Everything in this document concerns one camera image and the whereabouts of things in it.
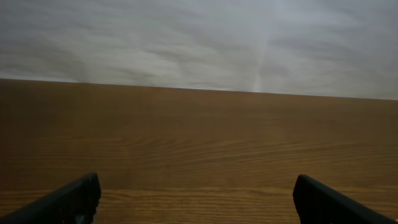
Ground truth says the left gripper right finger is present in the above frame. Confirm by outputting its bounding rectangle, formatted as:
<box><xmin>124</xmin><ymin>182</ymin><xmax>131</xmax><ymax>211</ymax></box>
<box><xmin>292</xmin><ymin>174</ymin><xmax>398</xmax><ymax>224</ymax></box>

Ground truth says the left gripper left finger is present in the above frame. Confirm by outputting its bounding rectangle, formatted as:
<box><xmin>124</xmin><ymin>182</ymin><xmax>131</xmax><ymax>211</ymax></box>
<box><xmin>0</xmin><ymin>172</ymin><xmax>102</xmax><ymax>224</ymax></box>

